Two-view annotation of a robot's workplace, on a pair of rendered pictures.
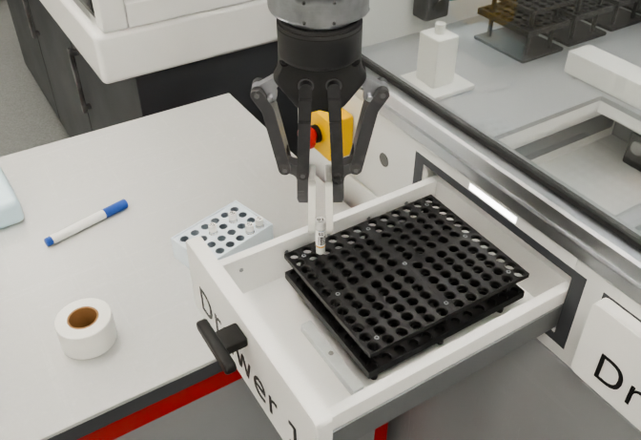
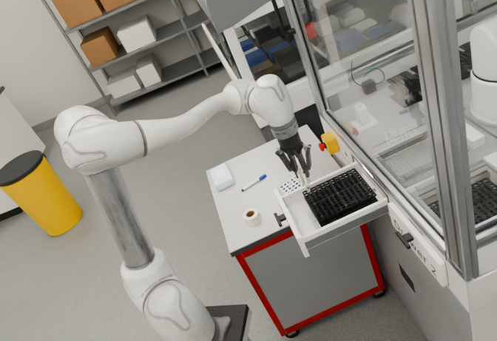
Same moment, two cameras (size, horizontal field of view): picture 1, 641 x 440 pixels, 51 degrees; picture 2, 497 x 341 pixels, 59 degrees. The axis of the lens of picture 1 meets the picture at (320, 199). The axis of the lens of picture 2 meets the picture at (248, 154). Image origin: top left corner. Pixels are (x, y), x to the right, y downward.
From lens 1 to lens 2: 96 cm
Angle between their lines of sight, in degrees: 26
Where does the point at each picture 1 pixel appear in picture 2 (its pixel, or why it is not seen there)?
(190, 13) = not seen: hidden behind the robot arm
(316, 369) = (310, 226)
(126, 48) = not seen: hidden behind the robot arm
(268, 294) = (301, 204)
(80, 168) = (252, 163)
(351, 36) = (293, 139)
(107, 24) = not seen: hidden behind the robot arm
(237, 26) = (307, 96)
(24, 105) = (243, 120)
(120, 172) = (265, 163)
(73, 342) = (248, 220)
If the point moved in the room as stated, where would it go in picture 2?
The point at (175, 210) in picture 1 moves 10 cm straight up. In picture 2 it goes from (282, 176) to (274, 160)
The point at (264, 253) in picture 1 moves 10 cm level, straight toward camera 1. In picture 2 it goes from (297, 191) to (295, 210)
